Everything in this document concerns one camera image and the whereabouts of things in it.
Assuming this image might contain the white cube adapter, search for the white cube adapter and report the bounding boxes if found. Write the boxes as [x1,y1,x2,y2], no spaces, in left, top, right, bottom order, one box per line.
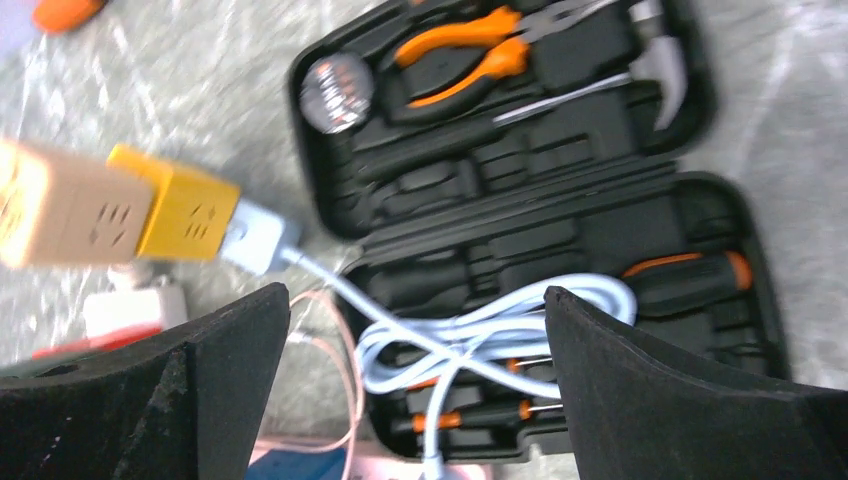
[82,261,188,338]

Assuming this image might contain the light blue cable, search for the light blue cable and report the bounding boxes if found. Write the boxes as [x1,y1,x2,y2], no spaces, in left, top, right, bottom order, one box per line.
[278,245,639,480]

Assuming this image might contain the red cube adapter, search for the red cube adapter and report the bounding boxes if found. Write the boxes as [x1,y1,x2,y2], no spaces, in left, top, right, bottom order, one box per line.
[32,324,163,360]

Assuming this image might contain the black orange screwdriver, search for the black orange screwdriver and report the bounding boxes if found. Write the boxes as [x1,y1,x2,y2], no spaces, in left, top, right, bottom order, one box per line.
[621,251,753,318]

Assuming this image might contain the round tape measure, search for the round tape measure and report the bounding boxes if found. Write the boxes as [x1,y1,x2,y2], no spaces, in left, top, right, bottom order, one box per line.
[299,52,375,135]

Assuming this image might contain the orange handle screwdriver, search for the orange handle screwdriver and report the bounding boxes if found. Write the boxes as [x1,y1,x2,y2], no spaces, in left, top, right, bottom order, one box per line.
[32,0,109,35]

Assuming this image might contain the blue cube adapter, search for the blue cube adapter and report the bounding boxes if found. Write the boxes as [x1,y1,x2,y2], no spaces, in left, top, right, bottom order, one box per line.
[245,448,346,480]

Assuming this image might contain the peach cube adapter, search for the peach cube adapter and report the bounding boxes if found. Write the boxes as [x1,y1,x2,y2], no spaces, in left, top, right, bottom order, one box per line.
[1,140,154,268]

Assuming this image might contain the hammer head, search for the hammer head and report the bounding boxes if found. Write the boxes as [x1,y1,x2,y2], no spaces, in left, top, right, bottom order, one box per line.
[625,0,688,131]

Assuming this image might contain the pink power strip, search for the pink power strip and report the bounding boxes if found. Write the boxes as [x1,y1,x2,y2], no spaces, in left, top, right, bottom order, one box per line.
[248,437,498,480]

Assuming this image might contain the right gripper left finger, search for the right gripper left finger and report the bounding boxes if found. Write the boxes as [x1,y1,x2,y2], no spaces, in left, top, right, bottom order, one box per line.
[1,283,290,479]

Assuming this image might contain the thin pink charging cable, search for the thin pink charging cable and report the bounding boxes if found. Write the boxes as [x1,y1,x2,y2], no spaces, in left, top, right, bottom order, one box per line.
[251,288,367,480]

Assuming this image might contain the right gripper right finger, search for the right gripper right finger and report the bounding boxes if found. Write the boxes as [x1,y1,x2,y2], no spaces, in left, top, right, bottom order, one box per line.
[545,287,847,479]

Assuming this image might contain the orange pliers in black case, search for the orange pliers in black case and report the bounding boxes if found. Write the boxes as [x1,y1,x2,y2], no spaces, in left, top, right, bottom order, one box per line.
[391,1,613,122]

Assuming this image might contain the light blue plug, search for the light blue plug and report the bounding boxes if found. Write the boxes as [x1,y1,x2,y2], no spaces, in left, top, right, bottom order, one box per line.
[218,198,302,276]

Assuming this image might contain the black tool case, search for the black tool case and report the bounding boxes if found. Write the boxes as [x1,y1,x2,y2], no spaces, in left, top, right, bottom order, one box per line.
[286,0,793,464]

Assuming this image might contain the yellow cube adapter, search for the yellow cube adapter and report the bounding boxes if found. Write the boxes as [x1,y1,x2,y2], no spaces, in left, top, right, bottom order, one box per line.
[107,145,241,261]

